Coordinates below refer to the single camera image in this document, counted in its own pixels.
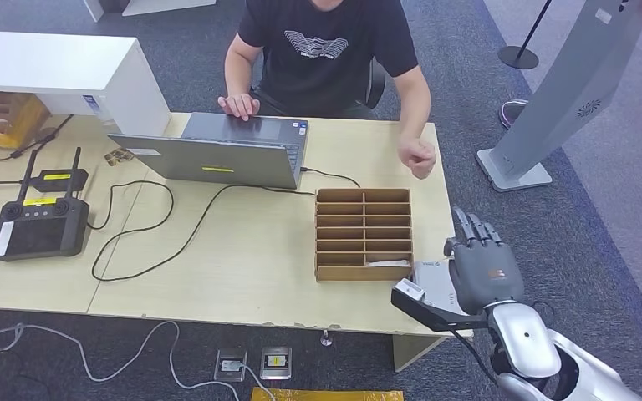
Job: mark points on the yellow floor mat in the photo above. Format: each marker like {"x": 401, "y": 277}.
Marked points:
{"x": 326, "y": 395}

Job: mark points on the small black box yellow label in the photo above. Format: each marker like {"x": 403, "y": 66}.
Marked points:
{"x": 58, "y": 180}

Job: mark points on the light wooden table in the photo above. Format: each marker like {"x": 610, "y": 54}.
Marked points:
{"x": 243, "y": 277}

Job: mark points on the black remote controller with antennas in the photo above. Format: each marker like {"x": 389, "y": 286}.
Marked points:
{"x": 41, "y": 235}

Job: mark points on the person's right forearm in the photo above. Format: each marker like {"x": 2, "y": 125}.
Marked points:
{"x": 238, "y": 75}

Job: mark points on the metal table foot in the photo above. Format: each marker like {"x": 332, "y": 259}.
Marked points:
{"x": 326, "y": 338}

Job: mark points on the black office chair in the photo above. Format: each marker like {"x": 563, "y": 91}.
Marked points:
{"x": 376, "y": 83}

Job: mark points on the person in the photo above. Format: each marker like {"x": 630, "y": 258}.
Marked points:
{"x": 321, "y": 61}

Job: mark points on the small patterned card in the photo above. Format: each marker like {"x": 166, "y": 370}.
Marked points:
{"x": 119, "y": 156}

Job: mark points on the grey laptop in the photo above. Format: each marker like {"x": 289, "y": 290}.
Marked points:
{"x": 216, "y": 160}

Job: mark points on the white cabinet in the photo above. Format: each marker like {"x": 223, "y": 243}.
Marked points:
{"x": 49, "y": 61}

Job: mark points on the white furniture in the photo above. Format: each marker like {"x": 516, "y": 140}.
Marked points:
{"x": 155, "y": 5}

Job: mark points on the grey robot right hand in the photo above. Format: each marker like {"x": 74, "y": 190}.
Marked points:
{"x": 487, "y": 277}

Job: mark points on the black stanchion post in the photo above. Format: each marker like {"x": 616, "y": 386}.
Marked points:
{"x": 517, "y": 58}

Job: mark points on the grey card reader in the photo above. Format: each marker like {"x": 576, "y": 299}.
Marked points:
{"x": 434, "y": 282}

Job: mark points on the person's left hand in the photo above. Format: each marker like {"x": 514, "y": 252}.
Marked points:
{"x": 418, "y": 156}

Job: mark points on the brown wooden card organizer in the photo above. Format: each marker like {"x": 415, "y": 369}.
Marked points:
{"x": 346, "y": 273}

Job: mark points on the floor socket yellow label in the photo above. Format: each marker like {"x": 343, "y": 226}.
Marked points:
{"x": 275, "y": 363}

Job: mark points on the floor socket with plug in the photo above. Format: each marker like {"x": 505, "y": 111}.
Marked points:
{"x": 230, "y": 365}

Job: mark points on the shoe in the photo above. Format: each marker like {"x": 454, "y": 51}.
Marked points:
{"x": 510, "y": 112}

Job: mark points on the yellow wooden slotted box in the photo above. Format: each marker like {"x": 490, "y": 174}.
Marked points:
{"x": 22, "y": 119}

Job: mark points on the person's left forearm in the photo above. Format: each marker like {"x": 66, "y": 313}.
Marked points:
{"x": 414, "y": 108}

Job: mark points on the grey kiosk stand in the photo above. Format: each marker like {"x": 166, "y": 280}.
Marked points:
{"x": 570, "y": 83}

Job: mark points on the person's right hand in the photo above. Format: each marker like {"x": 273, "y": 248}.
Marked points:
{"x": 239, "y": 105}

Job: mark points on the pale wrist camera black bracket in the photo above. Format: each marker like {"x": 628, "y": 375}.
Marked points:
{"x": 409, "y": 289}

